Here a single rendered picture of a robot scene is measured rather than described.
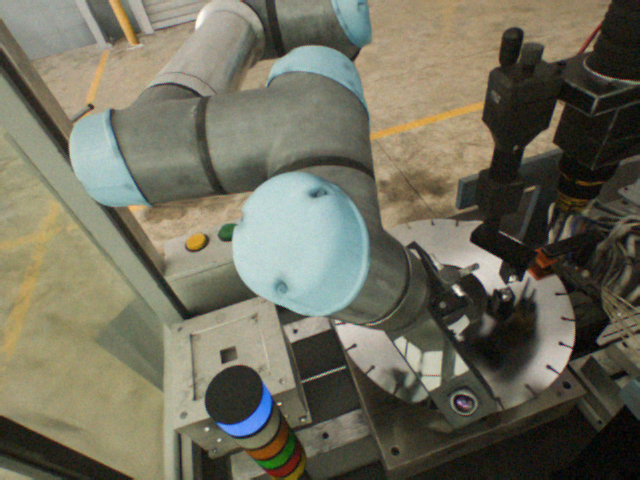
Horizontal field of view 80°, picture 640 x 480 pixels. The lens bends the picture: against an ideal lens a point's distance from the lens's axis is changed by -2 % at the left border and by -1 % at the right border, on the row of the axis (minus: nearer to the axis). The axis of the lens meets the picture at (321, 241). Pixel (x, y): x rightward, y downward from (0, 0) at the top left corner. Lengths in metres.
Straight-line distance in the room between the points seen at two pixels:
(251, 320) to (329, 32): 0.46
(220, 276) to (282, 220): 0.61
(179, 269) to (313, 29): 0.49
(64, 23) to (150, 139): 6.33
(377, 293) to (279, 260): 0.07
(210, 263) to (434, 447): 0.50
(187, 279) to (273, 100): 0.58
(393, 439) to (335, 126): 0.46
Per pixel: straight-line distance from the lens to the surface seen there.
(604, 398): 0.74
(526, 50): 0.43
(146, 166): 0.30
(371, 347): 0.55
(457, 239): 0.67
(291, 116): 0.27
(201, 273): 0.80
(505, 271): 0.58
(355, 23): 0.62
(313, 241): 0.19
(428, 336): 0.35
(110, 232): 0.61
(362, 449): 0.70
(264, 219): 0.22
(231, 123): 0.28
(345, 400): 0.73
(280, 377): 0.60
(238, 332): 0.66
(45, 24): 6.67
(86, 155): 0.32
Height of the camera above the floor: 1.43
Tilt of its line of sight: 46 degrees down
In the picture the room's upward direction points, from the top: 12 degrees counter-clockwise
